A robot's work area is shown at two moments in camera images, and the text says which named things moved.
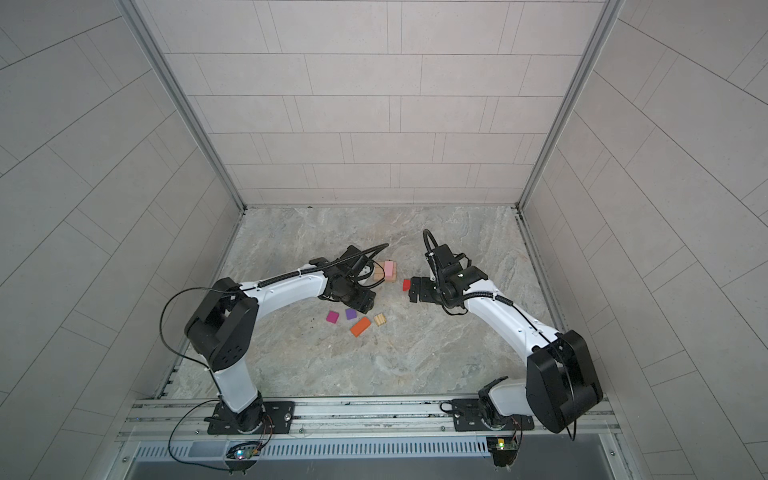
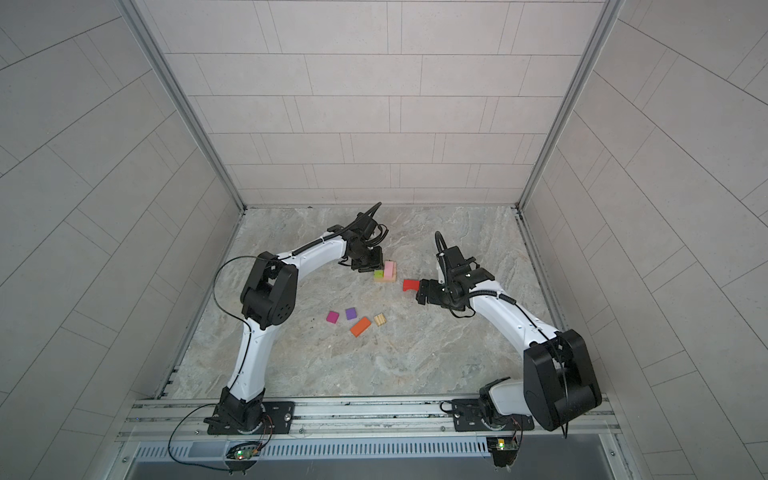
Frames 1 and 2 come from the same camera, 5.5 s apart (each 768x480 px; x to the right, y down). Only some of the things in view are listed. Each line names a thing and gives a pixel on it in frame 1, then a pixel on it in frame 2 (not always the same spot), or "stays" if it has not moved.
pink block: [389, 270] stays
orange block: [360, 327] stays
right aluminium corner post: [606, 19] stays
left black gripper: [365, 301] → [377, 263]
